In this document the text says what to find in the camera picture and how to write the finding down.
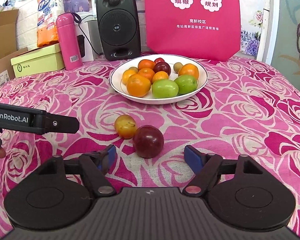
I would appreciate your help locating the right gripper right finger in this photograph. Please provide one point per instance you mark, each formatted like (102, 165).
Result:
(205, 168)

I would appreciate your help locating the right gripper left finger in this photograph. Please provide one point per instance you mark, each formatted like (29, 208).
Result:
(94, 166)

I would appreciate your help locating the yellow-red plum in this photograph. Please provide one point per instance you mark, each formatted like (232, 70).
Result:
(125, 126)

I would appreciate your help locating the dark red plum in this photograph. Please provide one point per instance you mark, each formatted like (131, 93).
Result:
(162, 66)
(148, 141)

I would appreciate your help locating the round green apple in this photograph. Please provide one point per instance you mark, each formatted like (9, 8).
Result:
(186, 84)

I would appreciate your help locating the oval green fruit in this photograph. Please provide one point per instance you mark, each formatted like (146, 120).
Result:
(164, 88)

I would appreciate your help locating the large orange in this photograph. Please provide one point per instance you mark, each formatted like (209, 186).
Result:
(138, 85)

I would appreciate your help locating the small yellow orange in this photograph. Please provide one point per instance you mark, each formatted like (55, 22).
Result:
(127, 74)

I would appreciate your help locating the small orange front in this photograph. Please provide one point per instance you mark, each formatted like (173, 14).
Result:
(161, 75)

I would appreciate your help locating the small yellowish fruit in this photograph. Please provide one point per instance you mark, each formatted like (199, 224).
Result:
(177, 66)

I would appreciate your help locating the small green-brown fruit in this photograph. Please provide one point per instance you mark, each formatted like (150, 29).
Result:
(135, 69)

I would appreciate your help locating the tangerine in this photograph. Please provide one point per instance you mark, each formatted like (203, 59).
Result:
(146, 63)
(147, 73)

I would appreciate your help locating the small red plum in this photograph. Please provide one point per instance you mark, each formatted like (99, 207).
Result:
(159, 60)

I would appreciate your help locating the big orange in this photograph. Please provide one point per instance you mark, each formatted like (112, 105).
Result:
(189, 69)

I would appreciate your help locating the light green box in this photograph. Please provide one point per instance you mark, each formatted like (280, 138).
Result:
(40, 60)

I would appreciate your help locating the brown cardboard box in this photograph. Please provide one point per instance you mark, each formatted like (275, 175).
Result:
(8, 44)

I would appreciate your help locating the pink thermos bottle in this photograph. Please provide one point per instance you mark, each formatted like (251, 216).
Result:
(68, 41)

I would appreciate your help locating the white box behind thermos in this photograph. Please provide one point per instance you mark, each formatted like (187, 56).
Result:
(89, 41)

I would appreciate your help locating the pink tote bag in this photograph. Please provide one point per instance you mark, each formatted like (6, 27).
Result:
(204, 29)

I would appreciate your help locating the black speaker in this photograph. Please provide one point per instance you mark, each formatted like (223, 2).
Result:
(119, 29)

